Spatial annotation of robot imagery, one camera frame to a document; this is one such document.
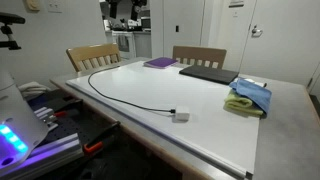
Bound thin black charging cable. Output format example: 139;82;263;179
87;65;177;115

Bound white charger block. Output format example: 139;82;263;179
174;105;191;122

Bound dark microwave oven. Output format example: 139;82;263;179
139;16;152;30

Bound white kitchen stove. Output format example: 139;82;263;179
111;29;137;61

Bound grey towel on stove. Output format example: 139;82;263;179
117;34;130;53

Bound light wooden slat chair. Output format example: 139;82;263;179
65;42;122;74

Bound purple notebook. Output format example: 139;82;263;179
143;56;179;70

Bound brown wooden slat chair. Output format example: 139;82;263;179
171;45;228;70

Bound large white whiteboard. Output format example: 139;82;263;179
65;59;262;180

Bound black laptop sleeve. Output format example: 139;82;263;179
178;64;240;86

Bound door sign plate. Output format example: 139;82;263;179
228;0;245;8

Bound white bundled cloth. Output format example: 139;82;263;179
18;81;51;100

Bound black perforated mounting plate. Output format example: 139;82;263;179
28;88;114;148

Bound white whiteboard marker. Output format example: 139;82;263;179
238;77;268;88

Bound yellow-green folded cloth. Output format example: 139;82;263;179
223;89;265;118

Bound blue folded cloth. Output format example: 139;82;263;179
228;78;273;115

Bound white wall switch plate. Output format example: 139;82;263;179
46;0;64;14

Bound beige wall thermostat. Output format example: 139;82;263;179
23;0;42;13

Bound black camera on mount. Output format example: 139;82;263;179
0;11;26;51

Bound red-handled black bar clamp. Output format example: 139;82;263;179
51;110;68;118

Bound silver door handle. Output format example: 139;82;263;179
251;24;264;38

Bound silver metal bracket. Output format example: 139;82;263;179
33;106;59;133

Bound orange-handled black bar clamp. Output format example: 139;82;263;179
82;120;122;155

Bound aluminium frame rail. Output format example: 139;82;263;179
0;132;84;179

